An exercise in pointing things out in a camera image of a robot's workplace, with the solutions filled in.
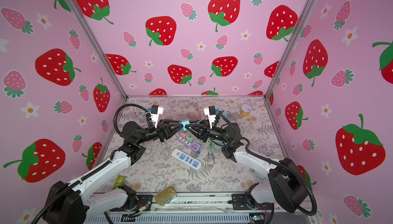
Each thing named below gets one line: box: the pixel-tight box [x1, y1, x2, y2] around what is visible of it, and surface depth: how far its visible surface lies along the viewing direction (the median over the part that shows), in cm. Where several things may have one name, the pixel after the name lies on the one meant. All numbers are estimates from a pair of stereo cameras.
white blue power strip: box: [171, 148, 202, 170], surface depth 88 cm
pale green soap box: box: [251, 168, 267, 181], surface depth 83 cm
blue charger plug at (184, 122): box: [181, 119, 190, 132], surface depth 64 cm
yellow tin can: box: [239, 103, 252, 118], surface depth 109 cm
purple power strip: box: [177, 135, 202, 153], surface depth 94 cm
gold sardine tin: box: [154, 185, 177, 207], surface depth 75 cm
